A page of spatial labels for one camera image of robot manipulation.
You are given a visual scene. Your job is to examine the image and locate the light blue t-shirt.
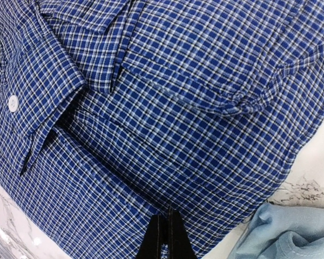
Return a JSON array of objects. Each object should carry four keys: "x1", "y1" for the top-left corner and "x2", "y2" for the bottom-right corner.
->
[{"x1": 229, "y1": 203, "x2": 324, "y2": 258}]

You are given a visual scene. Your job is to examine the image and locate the blue patterned button shirt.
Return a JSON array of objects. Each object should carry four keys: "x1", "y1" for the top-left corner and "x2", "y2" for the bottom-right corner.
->
[{"x1": 0, "y1": 1, "x2": 324, "y2": 258}]

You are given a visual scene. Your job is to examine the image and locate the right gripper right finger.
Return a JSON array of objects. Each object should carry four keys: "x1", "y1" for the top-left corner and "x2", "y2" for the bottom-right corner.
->
[{"x1": 167, "y1": 209, "x2": 197, "y2": 259}]

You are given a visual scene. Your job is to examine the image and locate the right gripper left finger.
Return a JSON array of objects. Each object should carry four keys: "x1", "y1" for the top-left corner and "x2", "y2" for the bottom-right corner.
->
[{"x1": 136, "y1": 215, "x2": 168, "y2": 259}]

